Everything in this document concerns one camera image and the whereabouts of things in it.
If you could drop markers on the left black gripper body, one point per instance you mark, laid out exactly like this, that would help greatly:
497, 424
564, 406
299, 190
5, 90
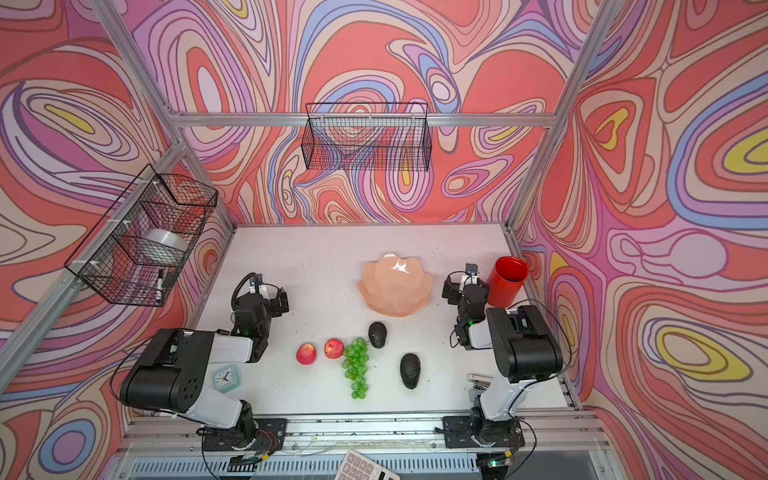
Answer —
274, 308

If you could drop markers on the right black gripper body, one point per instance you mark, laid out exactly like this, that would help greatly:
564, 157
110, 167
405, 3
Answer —
453, 289

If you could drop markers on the red apple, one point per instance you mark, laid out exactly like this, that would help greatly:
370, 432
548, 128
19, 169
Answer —
334, 349
306, 354

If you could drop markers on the dark avocado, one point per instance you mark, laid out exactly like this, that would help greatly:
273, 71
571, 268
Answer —
410, 370
377, 335

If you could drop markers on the green grape bunch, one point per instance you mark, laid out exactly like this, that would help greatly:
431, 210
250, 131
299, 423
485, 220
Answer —
355, 365

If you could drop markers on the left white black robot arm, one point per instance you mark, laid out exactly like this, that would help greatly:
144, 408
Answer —
189, 373

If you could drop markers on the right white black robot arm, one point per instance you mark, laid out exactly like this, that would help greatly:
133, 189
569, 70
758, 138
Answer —
526, 354

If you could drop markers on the pink faceted fruit bowl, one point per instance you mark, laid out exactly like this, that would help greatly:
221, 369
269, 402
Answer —
395, 287

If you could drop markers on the red plastic cup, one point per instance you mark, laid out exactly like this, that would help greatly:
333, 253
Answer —
506, 280

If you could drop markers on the teal alarm clock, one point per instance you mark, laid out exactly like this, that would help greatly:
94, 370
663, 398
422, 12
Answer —
226, 378

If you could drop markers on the black marker pen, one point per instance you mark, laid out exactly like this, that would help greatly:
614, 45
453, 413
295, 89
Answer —
159, 292

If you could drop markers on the silver tape roll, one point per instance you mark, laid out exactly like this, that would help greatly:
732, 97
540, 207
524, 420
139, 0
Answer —
162, 247

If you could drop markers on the white calculator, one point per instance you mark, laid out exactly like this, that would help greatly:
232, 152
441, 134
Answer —
356, 466

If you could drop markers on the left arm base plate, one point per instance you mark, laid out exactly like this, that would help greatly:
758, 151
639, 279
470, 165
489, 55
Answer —
265, 435

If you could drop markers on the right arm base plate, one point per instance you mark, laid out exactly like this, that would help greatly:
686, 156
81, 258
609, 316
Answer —
463, 432

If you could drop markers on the black wire basket left wall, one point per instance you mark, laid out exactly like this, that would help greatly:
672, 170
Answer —
111, 264

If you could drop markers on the black wire basket wall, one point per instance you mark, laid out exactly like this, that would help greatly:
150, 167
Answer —
367, 136
111, 264

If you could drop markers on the black wire basket back wall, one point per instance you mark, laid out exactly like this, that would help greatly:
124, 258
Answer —
367, 136

